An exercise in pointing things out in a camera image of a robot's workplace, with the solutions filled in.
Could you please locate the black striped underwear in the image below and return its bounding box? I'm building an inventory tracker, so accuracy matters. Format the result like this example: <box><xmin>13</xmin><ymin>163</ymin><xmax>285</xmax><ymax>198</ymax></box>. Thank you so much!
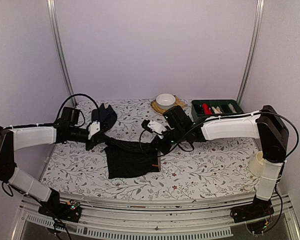
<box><xmin>102</xmin><ymin>135</ymin><xmax>161</xmax><ymax>179</ymax></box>

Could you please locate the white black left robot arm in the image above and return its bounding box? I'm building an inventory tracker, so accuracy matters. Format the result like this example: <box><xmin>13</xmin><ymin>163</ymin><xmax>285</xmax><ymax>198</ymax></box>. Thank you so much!
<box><xmin>0</xmin><ymin>107</ymin><xmax>113</xmax><ymax>217</ymax></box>

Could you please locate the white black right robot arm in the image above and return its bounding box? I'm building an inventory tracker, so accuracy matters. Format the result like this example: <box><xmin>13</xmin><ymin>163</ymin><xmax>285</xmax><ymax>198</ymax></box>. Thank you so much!
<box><xmin>141</xmin><ymin>105</ymin><xmax>289</xmax><ymax>223</ymax></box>

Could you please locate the dark navy underwear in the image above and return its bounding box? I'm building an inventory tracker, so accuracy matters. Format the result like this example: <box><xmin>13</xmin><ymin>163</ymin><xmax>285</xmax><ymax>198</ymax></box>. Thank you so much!
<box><xmin>91</xmin><ymin>103</ymin><xmax>118</xmax><ymax>132</ymax></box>

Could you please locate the green compartment organizer box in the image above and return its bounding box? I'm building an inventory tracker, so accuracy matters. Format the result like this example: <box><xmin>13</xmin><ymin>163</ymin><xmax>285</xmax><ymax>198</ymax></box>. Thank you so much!
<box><xmin>191</xmin><ymin>99</ymin><xmax>244</xmax><ymax>120</ymax></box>

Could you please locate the woven straw mat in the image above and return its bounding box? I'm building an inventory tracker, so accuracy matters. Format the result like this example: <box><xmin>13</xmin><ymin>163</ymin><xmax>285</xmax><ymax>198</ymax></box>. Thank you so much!
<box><xmin>150</xmin><ymin>95</ymin><xmax>187</xmax><ymax>115</ymax></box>

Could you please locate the red rolled cloth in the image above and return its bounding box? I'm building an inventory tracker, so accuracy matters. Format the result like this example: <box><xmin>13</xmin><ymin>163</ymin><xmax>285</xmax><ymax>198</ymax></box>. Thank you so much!
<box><xmin>202</xmin><ymin>103</ymin><xmax>213</xmax><ymax>115</ymax></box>

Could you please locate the white ceramic bowl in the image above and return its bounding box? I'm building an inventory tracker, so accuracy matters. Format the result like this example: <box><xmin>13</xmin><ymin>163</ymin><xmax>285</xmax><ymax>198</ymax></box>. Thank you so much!
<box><xmin>155</xmin><ymin>93</ymin><xmax>176</xmax><ymax>110</ymax></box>

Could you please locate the beige rolled cloth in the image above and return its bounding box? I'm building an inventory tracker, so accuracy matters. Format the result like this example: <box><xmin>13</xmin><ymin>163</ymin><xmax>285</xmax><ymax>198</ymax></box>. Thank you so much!
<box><xmin>211</xmin><ymin>106</ymin><xmax>223</xmax><ymax>115</ymax></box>

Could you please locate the floral tablecloth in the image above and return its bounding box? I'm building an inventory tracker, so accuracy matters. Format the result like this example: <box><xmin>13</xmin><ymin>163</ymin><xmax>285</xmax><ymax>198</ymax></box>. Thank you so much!
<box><xmin>38</xmin><ymin>98</ymin><xmax>271</xmax><ymax>201</ymax></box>

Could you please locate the cream plastic cup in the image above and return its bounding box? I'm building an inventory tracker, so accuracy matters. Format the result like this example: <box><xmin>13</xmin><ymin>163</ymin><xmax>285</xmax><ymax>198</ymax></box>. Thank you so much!
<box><xmin>248</xmin><ymin>151</ymin><xmax>264</xmax><ymax>177</ymax></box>

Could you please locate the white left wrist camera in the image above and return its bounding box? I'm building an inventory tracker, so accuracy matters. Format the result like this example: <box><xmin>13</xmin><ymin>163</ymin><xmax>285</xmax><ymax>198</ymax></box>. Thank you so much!
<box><xmin>88</xmin><ymin>121</ymin><xmax>101</xmax><ymax>140</ymax></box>

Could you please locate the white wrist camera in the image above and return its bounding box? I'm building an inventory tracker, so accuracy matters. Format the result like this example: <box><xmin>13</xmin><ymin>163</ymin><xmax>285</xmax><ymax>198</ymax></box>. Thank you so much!
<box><xmin>141</xmin><ymin>119</ymin><xmax>167</xmax><ymax>139</ymax></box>
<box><xmin>88</xmin><ymin>121</ymin><xmax>101</xmax><ymax>140</ymax></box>

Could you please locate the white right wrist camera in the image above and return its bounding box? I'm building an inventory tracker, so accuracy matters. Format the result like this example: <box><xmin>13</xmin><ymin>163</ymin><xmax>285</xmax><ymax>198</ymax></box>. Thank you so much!
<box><xmin>141</xmin><ymin>119</ymin><xmax>167</xmax><ymax>139</ymax></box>

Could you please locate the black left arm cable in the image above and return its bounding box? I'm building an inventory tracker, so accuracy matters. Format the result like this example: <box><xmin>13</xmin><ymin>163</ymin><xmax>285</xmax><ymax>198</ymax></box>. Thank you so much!
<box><xmin>54</xmin><ymin>92</ymin><xmax>101</xmax><ymax>126</ymax></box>

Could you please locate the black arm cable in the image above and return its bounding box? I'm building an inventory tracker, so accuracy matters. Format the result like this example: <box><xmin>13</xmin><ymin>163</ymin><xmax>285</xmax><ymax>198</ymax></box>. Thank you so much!
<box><xmin>139</xmin><ymin>111</ymin><xmax>299</xmax><ymax>163</ymax></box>
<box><xmin>54</xmin><ymin>92</ymin><xmax>101</xmax><ymax>126</ymax></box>

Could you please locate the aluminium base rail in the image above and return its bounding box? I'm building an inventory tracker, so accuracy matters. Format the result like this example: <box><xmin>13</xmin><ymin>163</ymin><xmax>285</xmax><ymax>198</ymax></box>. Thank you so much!
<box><xmin>11</xmin><ymin>193</ymin><xmax>300</xmax><ymax>240</ymax></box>

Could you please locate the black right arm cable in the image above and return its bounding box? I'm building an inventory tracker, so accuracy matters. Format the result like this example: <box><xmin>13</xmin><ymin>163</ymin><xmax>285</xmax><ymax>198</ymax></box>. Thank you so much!
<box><xmin>139</xmin><ymin>111</ymin><xmax>299</xmax><ymax>163</ymax></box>

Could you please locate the left aluminium frame post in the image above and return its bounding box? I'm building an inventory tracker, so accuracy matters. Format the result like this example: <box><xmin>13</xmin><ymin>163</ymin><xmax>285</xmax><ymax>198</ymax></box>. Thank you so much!
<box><xmin>46</xmin><ymin>0</ymin><xmax>74</xmax><ymax>96</ymax></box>

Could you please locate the aluminium frame post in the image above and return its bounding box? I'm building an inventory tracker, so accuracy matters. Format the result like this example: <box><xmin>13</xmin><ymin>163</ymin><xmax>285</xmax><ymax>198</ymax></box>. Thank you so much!
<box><xmin>46</xmin><ymin>0</ymin><xmax>74</xmax><ymax>96</ymax></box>
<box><xmin>236</xmin><ymin>0</ymin><xmax>265</xmax><ymax>105</ymax></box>

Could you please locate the right aluminium frame post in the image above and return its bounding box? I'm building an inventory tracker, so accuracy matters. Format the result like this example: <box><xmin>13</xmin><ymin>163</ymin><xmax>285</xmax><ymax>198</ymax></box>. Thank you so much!
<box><xmin>236</xmin><ymin>0</ymin><xmax>265</xmax><ymax>105</ymax></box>

